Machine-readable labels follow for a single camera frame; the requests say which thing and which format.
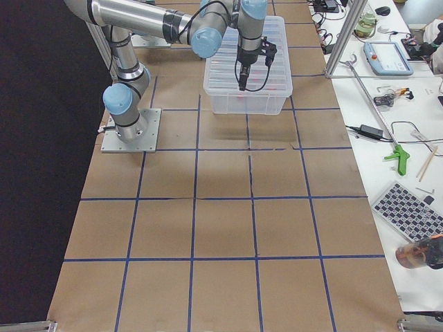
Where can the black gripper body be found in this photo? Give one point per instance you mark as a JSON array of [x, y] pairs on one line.
[[247, 57]]

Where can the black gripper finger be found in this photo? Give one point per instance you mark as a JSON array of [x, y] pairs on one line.
[[242, 82]]

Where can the clear plastic box lid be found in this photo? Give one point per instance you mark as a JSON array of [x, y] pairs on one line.
[[221, 69]]

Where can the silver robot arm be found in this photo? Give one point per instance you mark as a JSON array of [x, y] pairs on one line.
[[203, 32]]

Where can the clear plastic storage box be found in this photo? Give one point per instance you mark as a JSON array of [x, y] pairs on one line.
[[269, 104]]

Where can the green glass jar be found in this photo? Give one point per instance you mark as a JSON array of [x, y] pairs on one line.
[[366, 26]]

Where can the black power adapter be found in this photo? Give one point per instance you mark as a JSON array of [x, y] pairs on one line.
[[369, 132]]

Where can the blue teach pendant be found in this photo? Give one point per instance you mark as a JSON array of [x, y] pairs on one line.
[[386, 59]]

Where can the brown paper table cover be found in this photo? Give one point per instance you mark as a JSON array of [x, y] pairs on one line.
[[236, 222]]

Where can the wooden chopsticks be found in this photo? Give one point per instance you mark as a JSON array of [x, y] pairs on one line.
[[423, 169]]

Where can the silver hex key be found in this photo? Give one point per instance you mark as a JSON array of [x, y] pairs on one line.
[[430, 192]]

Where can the checkered calibration board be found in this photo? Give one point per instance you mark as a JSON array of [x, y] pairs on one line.
[[408, 215]]

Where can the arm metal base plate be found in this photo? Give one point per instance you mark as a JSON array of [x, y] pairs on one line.
[[142, 136], [148, 41]]

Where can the aluminium frame post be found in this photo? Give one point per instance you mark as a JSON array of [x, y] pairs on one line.
[[346, 31]]

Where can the green handled reacher grabber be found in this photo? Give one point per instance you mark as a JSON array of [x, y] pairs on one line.
[[398, 152]]

